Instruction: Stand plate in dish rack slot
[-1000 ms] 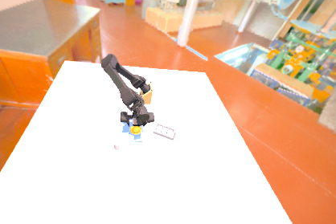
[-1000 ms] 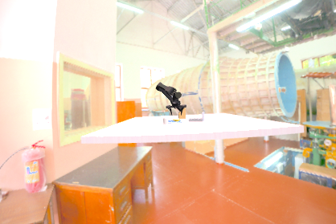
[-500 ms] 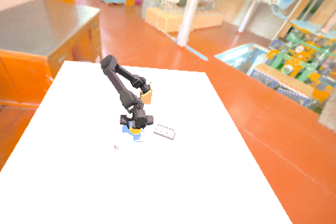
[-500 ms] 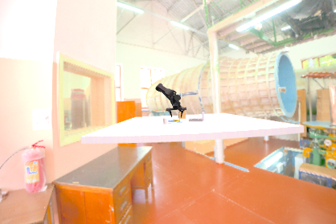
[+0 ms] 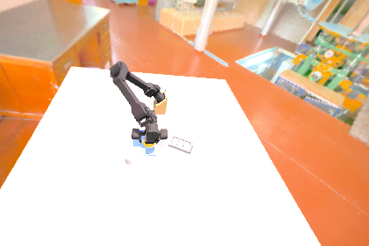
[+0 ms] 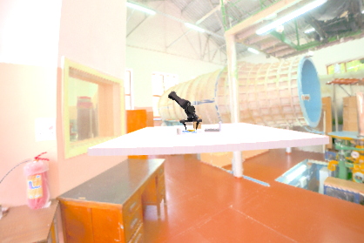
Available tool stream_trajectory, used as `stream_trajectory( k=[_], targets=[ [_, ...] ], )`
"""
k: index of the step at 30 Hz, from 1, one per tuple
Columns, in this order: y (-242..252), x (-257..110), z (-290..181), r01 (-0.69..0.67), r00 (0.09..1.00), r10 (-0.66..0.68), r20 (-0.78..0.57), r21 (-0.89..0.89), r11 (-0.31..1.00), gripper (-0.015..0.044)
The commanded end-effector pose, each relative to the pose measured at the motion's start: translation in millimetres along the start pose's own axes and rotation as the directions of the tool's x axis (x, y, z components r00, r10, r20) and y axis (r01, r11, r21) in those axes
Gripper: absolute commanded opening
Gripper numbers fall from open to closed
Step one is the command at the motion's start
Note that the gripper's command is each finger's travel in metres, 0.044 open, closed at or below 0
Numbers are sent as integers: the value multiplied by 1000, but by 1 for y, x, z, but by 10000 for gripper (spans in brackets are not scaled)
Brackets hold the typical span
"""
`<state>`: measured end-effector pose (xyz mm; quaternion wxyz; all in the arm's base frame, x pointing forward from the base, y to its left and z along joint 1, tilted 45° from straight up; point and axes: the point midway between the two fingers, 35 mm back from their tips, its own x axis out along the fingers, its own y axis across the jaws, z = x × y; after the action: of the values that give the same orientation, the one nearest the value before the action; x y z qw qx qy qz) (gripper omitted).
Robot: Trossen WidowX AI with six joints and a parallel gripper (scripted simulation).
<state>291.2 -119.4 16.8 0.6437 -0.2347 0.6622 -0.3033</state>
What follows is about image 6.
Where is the white dish rack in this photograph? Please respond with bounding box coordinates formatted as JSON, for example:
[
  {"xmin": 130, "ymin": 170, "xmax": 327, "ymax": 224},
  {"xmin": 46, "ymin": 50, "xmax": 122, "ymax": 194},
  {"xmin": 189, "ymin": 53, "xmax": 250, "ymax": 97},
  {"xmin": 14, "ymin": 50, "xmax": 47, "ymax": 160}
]
[{"xmin": 204, "ymin": 122, "xmax": 222, "ymax": 132}]

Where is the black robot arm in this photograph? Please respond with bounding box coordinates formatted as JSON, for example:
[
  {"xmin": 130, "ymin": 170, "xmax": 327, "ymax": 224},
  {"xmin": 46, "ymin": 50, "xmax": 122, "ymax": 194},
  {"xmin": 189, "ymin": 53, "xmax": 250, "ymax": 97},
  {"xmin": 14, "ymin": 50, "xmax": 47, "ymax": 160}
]
[{"xmin": 168, "ymin": 91, "xmax": 199, "ymax": 122}]

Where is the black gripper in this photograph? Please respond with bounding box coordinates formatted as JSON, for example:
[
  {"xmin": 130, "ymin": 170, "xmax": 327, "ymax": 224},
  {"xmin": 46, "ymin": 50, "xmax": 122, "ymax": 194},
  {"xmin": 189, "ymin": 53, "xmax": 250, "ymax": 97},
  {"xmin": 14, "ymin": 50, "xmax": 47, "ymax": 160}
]
[{"xmin": 180, "ymin": 112, "xmax": 202, "ymax": 131}]

